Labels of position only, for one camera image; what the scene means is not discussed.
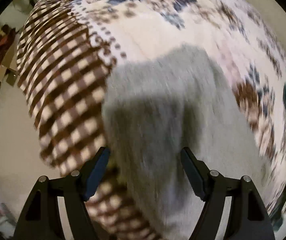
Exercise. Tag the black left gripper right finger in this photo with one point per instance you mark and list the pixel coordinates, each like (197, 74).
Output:
(248, 217)

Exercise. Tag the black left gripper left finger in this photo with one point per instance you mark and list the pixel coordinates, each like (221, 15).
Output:
(40, 217)

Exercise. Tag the grey fluffy fleece pants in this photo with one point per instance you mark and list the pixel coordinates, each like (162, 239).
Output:
(155, 108)

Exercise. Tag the floral and checkered bed blanket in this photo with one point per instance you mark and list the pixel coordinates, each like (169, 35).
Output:
(68, 49)

